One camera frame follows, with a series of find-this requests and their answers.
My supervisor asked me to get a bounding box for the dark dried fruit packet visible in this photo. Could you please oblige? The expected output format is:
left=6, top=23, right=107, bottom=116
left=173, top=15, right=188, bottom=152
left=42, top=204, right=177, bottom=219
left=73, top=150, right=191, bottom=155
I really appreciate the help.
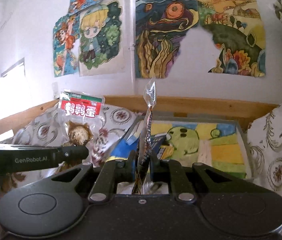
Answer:
left=132, top=77, right=157, bottom=194

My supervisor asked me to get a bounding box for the landscape flowers poster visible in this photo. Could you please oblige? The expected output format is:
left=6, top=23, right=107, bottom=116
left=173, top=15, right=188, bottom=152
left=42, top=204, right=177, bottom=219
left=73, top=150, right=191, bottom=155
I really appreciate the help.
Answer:
left=197, top=0, right=266, bottom=77

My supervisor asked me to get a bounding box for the dark blue milk powder sachet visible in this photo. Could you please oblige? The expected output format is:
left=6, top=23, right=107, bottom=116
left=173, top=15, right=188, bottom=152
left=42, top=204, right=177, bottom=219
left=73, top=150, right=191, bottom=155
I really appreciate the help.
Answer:
left=151, top=133, right=169, bottom=159

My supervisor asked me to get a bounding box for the blond boy poster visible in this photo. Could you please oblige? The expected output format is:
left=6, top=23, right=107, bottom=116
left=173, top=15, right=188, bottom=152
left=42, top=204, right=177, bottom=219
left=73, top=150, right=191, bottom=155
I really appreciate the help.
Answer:
left=78, top=0, right=125, bottom=76

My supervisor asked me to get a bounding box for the grey tray with drawing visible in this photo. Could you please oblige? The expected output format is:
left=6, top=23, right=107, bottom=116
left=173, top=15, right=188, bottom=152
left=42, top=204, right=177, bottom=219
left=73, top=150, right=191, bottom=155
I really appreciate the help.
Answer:
left=105, top=112, right=256, bottom=196

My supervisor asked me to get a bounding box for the floral satin bed cover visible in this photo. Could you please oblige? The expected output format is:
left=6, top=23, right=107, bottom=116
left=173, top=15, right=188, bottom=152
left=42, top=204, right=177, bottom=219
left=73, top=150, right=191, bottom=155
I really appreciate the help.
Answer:
left=0, top=101, right=282, bottom=240

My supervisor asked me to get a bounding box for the anime girl poster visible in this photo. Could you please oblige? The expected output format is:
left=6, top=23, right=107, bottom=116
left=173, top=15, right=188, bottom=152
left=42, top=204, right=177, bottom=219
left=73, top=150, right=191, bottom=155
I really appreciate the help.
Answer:
left=53, top=0, right=102, bottom=77

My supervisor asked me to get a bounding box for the wooden bed frame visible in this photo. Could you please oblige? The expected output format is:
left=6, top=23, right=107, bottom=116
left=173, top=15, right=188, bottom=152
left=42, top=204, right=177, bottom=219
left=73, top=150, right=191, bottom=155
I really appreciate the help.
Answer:
left=0, top=96, right=278, bottom=135

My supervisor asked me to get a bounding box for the white wall pipe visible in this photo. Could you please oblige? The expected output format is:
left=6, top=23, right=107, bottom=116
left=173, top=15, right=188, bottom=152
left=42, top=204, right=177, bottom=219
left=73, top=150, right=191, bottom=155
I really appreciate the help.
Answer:
left=129, top=0, right=136, bottom=95

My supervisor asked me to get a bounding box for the rice cracker stick pack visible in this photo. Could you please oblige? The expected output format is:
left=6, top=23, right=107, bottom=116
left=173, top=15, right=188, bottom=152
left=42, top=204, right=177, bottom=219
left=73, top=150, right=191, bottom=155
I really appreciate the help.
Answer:
left=197, top=140, right=213, bottom=166

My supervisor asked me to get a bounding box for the quail egg snack pack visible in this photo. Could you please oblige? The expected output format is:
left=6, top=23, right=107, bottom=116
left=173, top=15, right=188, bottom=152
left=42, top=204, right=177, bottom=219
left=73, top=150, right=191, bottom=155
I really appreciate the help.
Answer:
left=58, top=89, right=104, bottom=171

